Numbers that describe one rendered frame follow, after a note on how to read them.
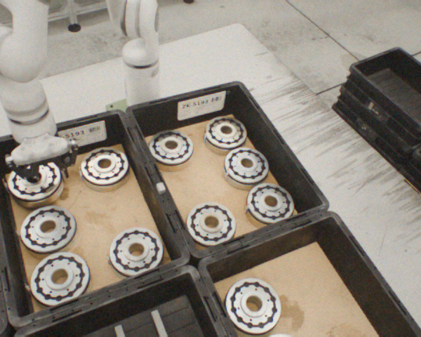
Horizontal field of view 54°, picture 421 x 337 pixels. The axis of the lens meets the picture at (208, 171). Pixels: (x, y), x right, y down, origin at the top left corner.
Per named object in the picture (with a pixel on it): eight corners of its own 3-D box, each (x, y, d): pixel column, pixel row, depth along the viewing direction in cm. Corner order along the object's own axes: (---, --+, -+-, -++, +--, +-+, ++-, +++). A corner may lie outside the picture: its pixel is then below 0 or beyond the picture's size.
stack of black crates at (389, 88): (314, 139, 200) (348, 64, 165) (358, 119, 212) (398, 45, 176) (373, 200, 181) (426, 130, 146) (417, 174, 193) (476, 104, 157)
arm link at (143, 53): (161, -10, 96) (163, 53, 109) (120, -14, 96) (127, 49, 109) (154, 11, 90) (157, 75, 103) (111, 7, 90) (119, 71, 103)
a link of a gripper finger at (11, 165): (8, 152, 78) (29, 166, 83) (0, 157, 78) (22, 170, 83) (10, 163, 76) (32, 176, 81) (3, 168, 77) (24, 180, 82)
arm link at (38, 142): (15, 168, 69) (4, 144, 64) (5, 122, 75) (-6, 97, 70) (70, 153, 72) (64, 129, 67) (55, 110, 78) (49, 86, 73)
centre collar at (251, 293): (234, 299, 75) (235, 298, 74) (256, 286, 77) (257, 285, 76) (250, 323, 72) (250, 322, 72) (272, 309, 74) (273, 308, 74)
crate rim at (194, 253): (123, 114, 94) (123, 107, 92) (239, 86, 103) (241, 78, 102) (193, 267, 73) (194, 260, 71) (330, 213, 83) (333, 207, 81)
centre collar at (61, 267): (43, 270, 75) (42, 269, 74) (70, 261, 76) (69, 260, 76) (48, 295, 72) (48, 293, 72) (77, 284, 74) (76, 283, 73)
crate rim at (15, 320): (-19, 149, 84) (-23, 141, 82) (123, 114, 94) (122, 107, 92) (14, 335, 63) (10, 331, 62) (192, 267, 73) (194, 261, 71)
